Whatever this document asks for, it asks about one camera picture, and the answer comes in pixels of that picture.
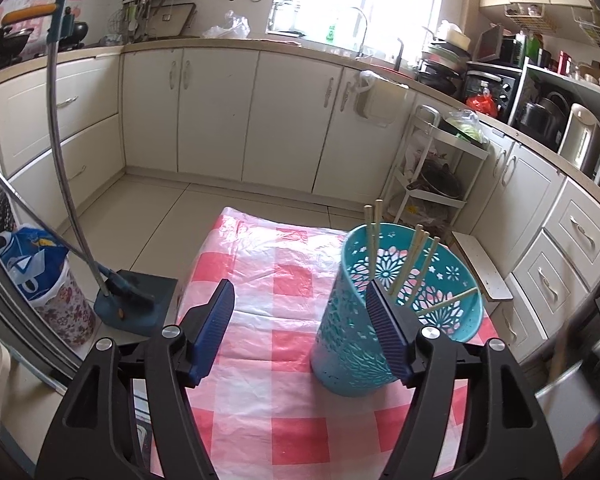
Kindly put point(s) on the dark leaning tray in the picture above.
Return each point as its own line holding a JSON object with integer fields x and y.
{"x": 172, "y": 20}

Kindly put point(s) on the red plastic bag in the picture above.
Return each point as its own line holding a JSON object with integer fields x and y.
{"x": 482, "y": 105}

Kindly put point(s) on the floral trash bin with bag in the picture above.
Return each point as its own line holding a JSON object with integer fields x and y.
{"x": 25, "y": 310}

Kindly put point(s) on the white plastic bag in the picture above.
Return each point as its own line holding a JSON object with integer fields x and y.
{"x": 227, "y": 25}

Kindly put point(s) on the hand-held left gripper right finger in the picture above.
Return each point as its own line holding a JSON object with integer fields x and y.
{"x": 387, "y": 330}

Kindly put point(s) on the red checkered plastic tablecloth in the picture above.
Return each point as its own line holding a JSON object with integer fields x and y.
{"x": 260, "y": 360}

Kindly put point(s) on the white kitchen base cabinets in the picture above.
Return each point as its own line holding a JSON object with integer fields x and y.
{"x": 205, "y": 110}

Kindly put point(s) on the blue printed plastic bag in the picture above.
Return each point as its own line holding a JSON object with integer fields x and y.
{"x": 30, "y": 260}

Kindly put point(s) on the teal perforated plastic basket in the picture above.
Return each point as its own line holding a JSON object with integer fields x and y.
{"x": 340, "y": 340}

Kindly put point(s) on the white electric thermos pot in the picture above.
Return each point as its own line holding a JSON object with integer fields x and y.
{"x": 580, "y": 137}

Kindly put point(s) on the white rolling cart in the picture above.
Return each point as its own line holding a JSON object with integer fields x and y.
{"x": 472, "y": 147}

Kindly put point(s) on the black countertop appliance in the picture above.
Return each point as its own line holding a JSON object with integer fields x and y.
{"x": 505, "y": 47}

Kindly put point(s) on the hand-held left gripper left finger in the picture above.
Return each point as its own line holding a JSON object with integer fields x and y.
{"x": 212, "y": 330}

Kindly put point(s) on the beige hanging waste bin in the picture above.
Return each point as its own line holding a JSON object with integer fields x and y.
{"x": 385, "y": 102}

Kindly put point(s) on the black lidded pot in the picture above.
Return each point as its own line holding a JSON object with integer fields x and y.
{"x": 77, "y": 32}

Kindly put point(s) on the green dish soap bottle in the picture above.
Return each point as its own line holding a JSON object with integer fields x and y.
{"x": 331, "y": 34}

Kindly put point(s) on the curved metal faucet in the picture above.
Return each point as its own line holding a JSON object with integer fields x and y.
{"x": 365, "y": 30}

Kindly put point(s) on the white wooden stool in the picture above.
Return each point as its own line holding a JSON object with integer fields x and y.
{"x": 487, "y": 270}

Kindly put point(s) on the white counter shelf rack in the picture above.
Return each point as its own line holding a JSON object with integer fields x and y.
{"x": 525, "y": 85}

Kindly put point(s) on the floral waste bin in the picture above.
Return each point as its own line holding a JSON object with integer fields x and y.
{"x": 67, "y": 315}

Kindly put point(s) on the stack of pots and dishes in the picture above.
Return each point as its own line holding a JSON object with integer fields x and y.
{"x": 442, "y": 65}

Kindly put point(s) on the set of wooden chopsticks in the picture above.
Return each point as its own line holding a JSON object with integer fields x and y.
{"x": 372, "y": 240}

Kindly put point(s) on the black wok in cart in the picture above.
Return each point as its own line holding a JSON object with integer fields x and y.
{"x": 437, "y": 180}

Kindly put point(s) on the black angular faucet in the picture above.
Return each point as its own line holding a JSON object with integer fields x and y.
{"x": 399, "y": 52}

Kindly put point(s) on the black toaster oven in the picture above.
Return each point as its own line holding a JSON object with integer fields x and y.
{"x": 500, "y": 85}

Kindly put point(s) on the bagged green vegetables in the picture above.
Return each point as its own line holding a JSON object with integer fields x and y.
{"x": 465, "y": 127}

